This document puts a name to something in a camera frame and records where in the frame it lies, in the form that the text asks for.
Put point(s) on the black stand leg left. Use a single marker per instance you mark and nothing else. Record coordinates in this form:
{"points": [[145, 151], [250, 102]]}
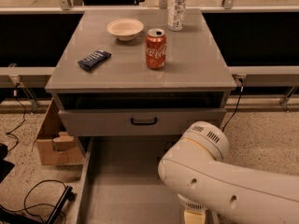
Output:
{"points": [[68, 195]]}

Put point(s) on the grey drawer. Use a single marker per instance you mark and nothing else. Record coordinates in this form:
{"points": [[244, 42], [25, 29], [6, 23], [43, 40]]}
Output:
{"points": [[120, 182], [124, 122]]}

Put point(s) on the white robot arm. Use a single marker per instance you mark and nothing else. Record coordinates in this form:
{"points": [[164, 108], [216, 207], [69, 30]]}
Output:
{"points": [[194, 168]]}

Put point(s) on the clear plastic water bottle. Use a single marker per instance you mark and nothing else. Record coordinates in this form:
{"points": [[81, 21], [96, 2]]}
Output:
{"points": [[176, 14]]}

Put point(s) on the dark blue snack packet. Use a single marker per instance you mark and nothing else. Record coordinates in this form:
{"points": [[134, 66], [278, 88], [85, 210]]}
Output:
{"points": [[91, 61]]}

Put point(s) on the black object left edge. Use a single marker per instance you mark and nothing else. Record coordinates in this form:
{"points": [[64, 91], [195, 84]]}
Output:
{"points": [[5, 166]]}

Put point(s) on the grey drawer cabinet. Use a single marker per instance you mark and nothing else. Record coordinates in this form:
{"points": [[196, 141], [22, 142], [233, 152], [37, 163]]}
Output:
{"points": [[194, 76]]}

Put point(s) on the grey top drawer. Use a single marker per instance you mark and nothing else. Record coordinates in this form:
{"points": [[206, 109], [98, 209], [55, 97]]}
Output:
{"points": [[124, 122]]}

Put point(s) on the white paper bowl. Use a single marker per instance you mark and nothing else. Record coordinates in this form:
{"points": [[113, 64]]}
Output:
{"points": [[125, 29]]}

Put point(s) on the red cola can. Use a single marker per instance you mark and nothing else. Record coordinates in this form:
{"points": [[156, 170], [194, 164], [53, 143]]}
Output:
{"points": [[155, 48]]}

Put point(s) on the brown cardboard box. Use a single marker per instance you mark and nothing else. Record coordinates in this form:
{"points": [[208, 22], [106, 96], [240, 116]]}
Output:
{"points": [[55, 146]]}

